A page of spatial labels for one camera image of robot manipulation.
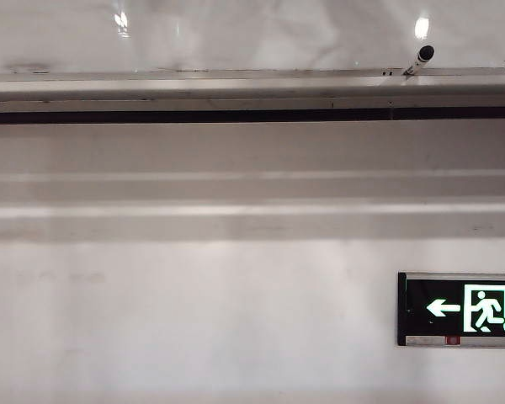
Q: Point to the grey metal whiteboard tray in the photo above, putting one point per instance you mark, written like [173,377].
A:
[235,90]

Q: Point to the white glossy whiteboard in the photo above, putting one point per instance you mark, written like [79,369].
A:
[252,38]

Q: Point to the black green emergency exit sign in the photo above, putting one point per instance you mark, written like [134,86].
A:
[442,309]

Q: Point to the white marker with black cap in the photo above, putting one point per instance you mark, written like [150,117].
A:
[419,61]

